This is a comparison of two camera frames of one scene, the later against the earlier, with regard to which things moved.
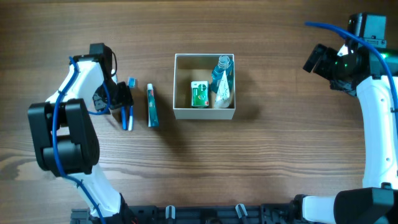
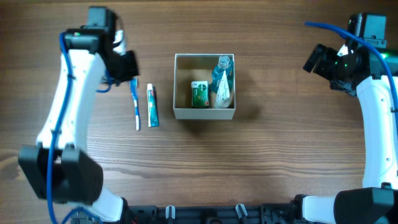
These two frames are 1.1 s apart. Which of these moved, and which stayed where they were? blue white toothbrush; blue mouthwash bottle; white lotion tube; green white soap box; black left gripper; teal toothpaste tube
Moved: blue white toothbrush; black left gripper
Stayed: blue mouthwash bottle; white lotion tube; teal toothpaste tube; green white soap box
